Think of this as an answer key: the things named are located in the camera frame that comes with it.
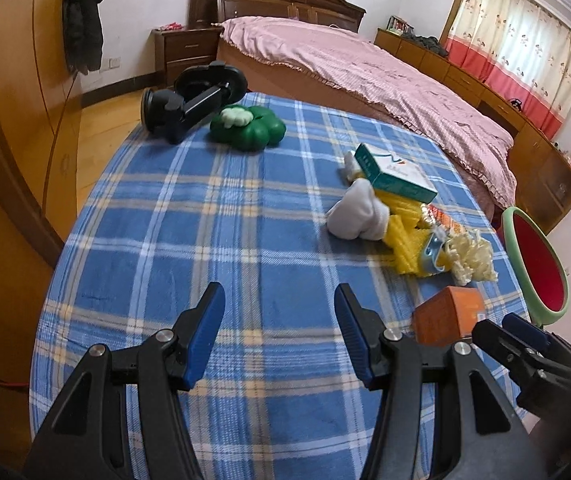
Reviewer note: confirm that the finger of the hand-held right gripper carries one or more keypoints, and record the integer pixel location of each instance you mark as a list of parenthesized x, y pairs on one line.
[(528, 332), (508, 352)]

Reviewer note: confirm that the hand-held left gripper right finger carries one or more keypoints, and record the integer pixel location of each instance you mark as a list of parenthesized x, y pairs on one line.
[(353, 332)]

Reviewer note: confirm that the green clover toy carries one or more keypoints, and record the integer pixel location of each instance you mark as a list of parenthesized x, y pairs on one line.
[(255, 132)]

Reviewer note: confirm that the red items on nightstand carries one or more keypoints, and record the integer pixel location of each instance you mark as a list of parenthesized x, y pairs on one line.
[(170, 26)]

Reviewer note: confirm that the colourful snack wrapper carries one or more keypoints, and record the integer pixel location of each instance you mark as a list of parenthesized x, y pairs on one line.
[(443, 220)]

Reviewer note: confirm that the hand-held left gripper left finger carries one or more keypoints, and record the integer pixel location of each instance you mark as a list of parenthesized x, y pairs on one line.
[(206, 337)]

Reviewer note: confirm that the long wooden cabinet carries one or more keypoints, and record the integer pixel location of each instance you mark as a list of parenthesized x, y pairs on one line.
[(540, 150)]

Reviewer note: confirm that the books on cabinet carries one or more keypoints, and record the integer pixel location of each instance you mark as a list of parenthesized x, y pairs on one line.
[(398, 25)]

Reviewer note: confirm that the teal and white box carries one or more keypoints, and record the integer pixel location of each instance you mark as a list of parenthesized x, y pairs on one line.
[(395, 175)]

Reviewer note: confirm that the blue plaid cloth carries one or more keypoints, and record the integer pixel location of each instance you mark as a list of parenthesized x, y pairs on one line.
[(215, 220)]

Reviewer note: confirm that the dark wooden nightstand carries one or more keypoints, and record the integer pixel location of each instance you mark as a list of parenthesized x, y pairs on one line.
[(185, 55)]

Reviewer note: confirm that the dark clothes pile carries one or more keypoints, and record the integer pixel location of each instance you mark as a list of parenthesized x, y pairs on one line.
[(425, 44)]

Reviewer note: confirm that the wall socket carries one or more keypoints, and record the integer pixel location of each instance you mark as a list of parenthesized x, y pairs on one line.
[(114, 63)]

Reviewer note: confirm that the white and red curtain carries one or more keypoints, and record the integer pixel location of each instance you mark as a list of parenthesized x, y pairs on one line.
[(520, 35)]

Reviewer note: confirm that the pink bedspread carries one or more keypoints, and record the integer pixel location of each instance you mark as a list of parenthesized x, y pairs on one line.
[(365, 75)]

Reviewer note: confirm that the white crumpled cloth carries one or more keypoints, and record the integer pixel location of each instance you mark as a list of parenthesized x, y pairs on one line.
[(358, 212)]

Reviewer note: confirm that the small black object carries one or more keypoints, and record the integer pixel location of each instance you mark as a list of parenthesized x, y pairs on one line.
[(516, 104)]

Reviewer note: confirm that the orange box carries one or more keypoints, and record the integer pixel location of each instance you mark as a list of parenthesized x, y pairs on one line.
[(445, 315)]

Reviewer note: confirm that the black jacket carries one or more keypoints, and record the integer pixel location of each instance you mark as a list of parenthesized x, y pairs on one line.
[(81, 25)]

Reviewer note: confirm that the yellow corn toy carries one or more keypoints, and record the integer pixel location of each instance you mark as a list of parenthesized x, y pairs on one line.
[(408, 247)]

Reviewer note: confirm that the black phone holder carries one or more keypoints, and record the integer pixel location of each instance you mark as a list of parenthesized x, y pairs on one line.
[(185, 105)]

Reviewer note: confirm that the green basin with red inside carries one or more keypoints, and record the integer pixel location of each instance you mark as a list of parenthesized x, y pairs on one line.
[(535, 260)]

